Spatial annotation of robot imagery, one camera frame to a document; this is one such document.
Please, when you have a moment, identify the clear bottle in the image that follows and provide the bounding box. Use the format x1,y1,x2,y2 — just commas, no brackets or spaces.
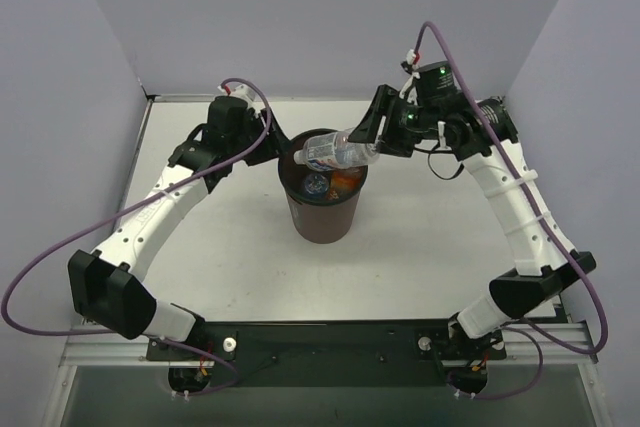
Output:
293,128,379,172

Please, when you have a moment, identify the orange label plastic bottle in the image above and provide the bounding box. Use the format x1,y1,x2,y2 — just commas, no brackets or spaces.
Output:
326,168,364,201

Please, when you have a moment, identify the blue label plastic bottle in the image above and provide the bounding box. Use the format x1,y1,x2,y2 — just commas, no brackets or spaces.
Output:
300,172,330,199

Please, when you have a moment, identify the brown plastic waste bin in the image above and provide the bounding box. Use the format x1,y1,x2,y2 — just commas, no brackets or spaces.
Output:
277,128,368,244

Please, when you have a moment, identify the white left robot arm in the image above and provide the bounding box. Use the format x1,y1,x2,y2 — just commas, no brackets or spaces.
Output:
68,94,286,359

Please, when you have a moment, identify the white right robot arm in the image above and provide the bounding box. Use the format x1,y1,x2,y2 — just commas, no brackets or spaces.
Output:
349,61,596,342

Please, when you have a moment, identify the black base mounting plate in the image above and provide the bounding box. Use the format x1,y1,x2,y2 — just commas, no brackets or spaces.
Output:
146,319,506,390

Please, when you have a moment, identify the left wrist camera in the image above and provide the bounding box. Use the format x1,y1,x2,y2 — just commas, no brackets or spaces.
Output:
218,81,264,111

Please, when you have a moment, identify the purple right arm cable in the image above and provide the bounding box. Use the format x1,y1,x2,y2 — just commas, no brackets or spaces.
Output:
417,20,610,402

